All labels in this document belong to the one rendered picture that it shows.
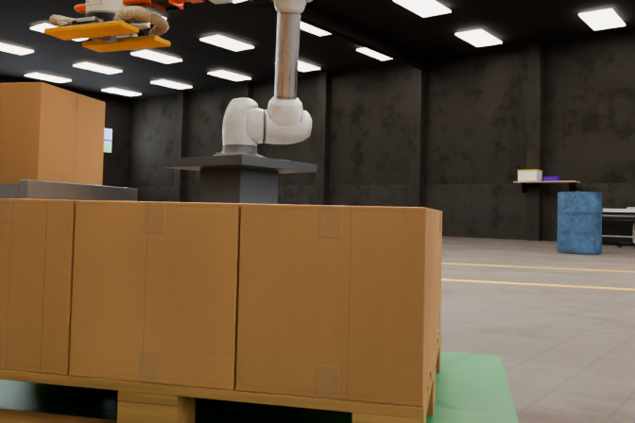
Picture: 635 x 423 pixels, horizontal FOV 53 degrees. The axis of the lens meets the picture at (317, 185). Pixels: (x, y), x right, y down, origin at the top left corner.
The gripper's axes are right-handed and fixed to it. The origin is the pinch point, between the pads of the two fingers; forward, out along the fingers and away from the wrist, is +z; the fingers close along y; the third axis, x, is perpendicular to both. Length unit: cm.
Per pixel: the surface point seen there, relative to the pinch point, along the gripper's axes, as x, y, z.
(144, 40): -47.1, -3.1, 13.0
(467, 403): 73, 3, 128
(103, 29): -52, 14, 13
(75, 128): -71, 5, 46
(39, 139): -68, 24, 52
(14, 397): -42, 54, 128
